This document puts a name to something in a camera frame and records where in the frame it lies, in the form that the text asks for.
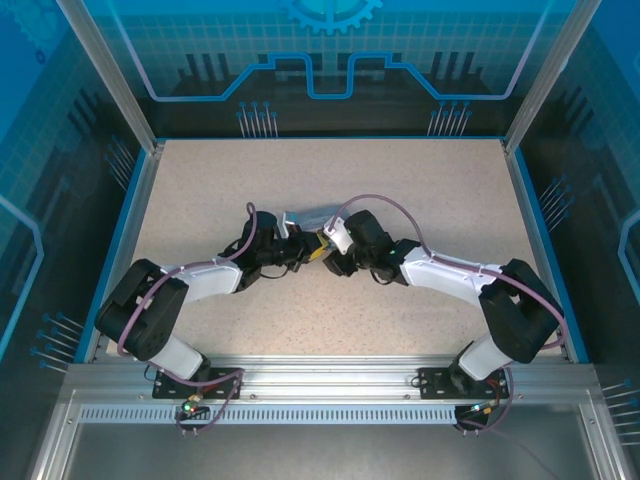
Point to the blue edge strip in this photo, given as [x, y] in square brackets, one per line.
[111, 250]
[551, 250]

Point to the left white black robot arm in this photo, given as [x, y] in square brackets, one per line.
[175, 357]

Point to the aluminium frame post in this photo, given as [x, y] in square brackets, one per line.
[113, 75]
[548, 75]

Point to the light blue cartoon tin box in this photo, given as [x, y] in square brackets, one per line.
[312, 216]

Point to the aluminium side rail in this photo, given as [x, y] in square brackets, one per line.
[537, 250]
[125, 250]

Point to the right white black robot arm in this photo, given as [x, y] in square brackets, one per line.
[480, 360]

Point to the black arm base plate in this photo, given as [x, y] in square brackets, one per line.
[225, 375]
[432, 385]

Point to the aluminium mounting rail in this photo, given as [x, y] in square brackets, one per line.
[325, 375]

